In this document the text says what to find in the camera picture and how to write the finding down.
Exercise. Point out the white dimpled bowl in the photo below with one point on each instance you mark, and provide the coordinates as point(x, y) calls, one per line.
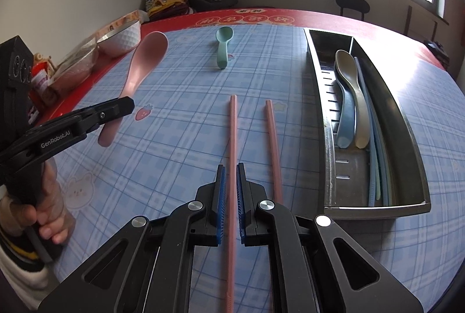
point(121, 40)

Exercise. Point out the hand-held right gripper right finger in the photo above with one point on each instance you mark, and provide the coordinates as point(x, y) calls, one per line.
point(241, 204)

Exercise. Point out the black round chair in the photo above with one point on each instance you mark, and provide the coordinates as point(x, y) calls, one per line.
point(352, 2)

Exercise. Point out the tan snack packet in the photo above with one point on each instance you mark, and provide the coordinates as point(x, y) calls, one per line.
point(43, 60)

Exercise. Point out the blue spoon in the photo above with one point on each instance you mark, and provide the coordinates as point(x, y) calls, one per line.
point(345, 124)

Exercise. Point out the blue chopstick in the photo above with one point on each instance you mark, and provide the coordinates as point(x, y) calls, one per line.
point(368, 160)

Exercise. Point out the dark metal frame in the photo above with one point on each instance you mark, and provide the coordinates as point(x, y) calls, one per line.
point(409, 20)

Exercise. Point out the pink spoon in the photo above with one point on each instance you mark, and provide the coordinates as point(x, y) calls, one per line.
point(149, 51)

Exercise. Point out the black pressure cooker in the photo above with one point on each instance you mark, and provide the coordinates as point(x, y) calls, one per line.
point(437, 47)

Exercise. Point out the green spoon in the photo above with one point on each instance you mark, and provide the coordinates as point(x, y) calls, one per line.
point(223, 35)

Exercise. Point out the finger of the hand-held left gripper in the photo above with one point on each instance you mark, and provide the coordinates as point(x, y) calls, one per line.
point(109, 111)

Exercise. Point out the beige spoon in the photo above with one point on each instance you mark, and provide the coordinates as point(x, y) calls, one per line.
point(347, 62)

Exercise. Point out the stainless steel utensil tray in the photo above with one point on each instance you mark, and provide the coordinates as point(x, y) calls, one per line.
point(399, 124)

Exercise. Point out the red snack packet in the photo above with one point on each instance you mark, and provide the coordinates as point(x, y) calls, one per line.
point(40, 84)

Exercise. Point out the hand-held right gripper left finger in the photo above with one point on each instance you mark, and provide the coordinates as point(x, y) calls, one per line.
point(221, 204)

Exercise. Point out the clear glass bowl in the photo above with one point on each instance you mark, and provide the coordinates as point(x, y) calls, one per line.
point(72, 69)

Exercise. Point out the pink chopstick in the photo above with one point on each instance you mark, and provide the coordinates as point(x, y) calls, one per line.
point(232, 131)
point(273, 146)

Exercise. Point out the person's left forearm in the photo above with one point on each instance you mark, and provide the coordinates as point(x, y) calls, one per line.
point(18, 269)

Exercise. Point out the printed cardboard box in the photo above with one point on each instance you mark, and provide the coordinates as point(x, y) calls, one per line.
point(125, 19)

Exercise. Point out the person's left hand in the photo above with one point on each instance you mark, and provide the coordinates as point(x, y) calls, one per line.
point(54, 211)

